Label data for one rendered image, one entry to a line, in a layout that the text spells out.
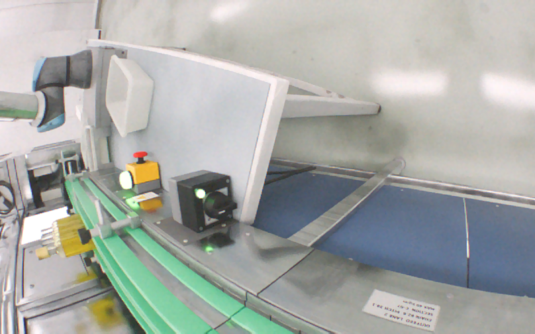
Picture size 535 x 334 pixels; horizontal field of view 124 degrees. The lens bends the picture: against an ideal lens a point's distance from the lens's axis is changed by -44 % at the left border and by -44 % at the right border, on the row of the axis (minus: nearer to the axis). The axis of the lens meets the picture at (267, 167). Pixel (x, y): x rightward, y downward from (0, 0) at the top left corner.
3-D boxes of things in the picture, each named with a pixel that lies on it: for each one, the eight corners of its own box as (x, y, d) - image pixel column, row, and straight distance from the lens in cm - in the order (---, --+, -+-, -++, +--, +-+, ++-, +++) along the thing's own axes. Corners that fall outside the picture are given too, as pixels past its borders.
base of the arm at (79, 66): (87, 50, 111) (65, 52, 110) (93, 48, 96) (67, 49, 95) (85, 87, 111) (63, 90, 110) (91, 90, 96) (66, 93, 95)
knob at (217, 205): (226, 213, 44) (240, 218, 41) (204, 221, 41) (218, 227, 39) (224, 187, 42) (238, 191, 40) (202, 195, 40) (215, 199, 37)
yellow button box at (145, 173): (151, 183, 75) (128, 189, 72) (148, 157, 73) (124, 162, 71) (162, 187, 69) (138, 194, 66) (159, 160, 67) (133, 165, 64)
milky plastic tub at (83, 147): (93, 148, 170) (81, 150, 169) (94, 119, 155) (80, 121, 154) (99, 167, 158) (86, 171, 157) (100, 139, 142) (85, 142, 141)
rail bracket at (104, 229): (137, 221, 55) (79, 240, 53) (130, 187, 52) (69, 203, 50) (144, 227, 51) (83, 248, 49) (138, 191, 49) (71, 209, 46)
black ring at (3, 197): (18, 209, 199) (-5, 216, 204) (11, 179, 195) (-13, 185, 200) (18, 211, 195) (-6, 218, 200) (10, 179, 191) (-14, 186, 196)
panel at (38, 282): (69, 209, 173) (24, 222, 175) (68, 205, 172) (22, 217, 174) (102, 283, 90) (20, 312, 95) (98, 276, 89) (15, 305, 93)
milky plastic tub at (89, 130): (105, 169, 132) (90, 173, 130) (100, 123, 130) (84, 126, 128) (114, 175, 115) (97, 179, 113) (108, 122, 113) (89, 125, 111)
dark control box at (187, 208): (208, 207, 52) (173, 220, 48) (204, 168, 49) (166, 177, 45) (236, 218, 46) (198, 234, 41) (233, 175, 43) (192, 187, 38)
